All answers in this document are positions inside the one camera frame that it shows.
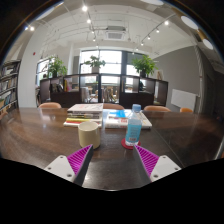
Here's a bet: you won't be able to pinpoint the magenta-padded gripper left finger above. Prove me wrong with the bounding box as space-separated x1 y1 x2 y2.
43 143 95 187

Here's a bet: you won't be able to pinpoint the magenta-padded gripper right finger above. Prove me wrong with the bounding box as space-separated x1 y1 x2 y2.
133 144 182 183

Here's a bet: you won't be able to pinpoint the clear blue-label water bottle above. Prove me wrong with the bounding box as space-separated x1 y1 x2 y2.
124 103 144 147

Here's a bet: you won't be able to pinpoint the cream ceramic mug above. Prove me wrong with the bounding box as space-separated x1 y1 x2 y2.
77 120 101 150

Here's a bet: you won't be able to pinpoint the red-edged white book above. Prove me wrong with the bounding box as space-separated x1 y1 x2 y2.
63 119 103 128

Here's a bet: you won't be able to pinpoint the yellow-spined book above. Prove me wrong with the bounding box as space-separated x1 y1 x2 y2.
65 117 103 123

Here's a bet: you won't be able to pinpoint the orange chairs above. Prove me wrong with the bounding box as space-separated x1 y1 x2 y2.
38 101 194 114

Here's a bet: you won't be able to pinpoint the thick white-covered book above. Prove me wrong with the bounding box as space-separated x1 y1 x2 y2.
66 103 104 114

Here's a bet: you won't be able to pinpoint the large flat white book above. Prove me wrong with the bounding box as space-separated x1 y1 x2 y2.
104 109 153 130

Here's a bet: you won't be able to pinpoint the low dark shelf unit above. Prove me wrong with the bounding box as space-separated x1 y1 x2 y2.
39 73 169 109

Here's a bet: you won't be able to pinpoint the thin blue booklet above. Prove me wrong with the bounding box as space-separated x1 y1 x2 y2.
109 109 129 119

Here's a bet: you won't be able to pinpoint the tall dark bookshelf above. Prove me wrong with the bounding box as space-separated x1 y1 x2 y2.
0 59 22 116

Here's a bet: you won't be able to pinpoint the potted green plant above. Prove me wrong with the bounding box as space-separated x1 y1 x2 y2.
83 55 106 74
47 56 68 79
131 54 158 78

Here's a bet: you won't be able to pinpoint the ceiling air conditioner unit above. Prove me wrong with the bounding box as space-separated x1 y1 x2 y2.
104 25 128 41

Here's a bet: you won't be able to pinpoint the round white ceiling panels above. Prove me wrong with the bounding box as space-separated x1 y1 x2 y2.
139 0 214 51

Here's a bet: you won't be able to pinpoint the ceiling spot lights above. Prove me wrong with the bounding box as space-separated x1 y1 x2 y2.
23 4 171 54

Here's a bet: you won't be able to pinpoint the white wall radiator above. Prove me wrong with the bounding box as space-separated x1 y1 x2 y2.
170 88 198 112

